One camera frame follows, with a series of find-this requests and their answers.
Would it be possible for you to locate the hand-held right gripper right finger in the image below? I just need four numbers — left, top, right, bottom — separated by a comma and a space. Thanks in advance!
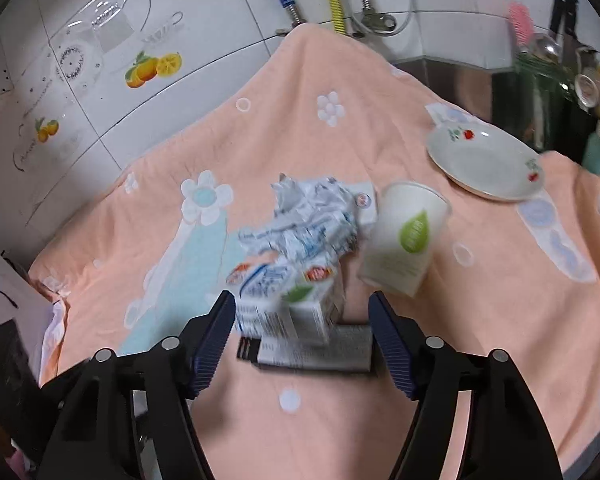
368, 291, 563, 480

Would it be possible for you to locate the small white box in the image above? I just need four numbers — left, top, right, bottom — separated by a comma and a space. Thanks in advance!
352, 190, 379, 226

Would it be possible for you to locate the metal pipe valve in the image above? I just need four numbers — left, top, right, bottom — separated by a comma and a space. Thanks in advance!
352, 10, 398, 36

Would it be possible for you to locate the white blue wrapper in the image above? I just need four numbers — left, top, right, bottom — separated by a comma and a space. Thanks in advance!
237, 172, 363, 271

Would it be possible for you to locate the white paper bag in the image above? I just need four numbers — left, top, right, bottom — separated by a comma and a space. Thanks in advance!
0, 254, 56, 361

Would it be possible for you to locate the white paper cup green leaf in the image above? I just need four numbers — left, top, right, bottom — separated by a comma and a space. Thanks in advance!
356, 181, 452, 297

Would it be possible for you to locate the metal ladle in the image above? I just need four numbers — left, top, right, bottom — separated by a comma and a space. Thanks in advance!
535, 32, 563, 61

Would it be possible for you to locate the black handled knife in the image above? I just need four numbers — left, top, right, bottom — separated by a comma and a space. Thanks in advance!
550, 0, 578, 51

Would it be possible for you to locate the peach flower print towel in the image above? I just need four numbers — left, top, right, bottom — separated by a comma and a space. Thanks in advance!
27, 22, 600, 480

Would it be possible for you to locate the white plate with flower print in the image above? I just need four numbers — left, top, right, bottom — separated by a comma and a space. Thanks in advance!
426, 122, 546, 202

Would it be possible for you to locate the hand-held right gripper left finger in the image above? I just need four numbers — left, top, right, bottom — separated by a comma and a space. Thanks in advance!
37, 290, 237, 480

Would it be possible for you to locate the dark green utensil holder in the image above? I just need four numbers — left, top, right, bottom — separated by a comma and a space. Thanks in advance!
512, 52, 596, 151

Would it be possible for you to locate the small white blue milk carton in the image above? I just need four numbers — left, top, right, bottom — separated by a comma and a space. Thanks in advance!
225, 255, 346, 346

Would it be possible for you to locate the pink brush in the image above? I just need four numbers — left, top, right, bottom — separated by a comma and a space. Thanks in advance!
509, 2, 533, 46

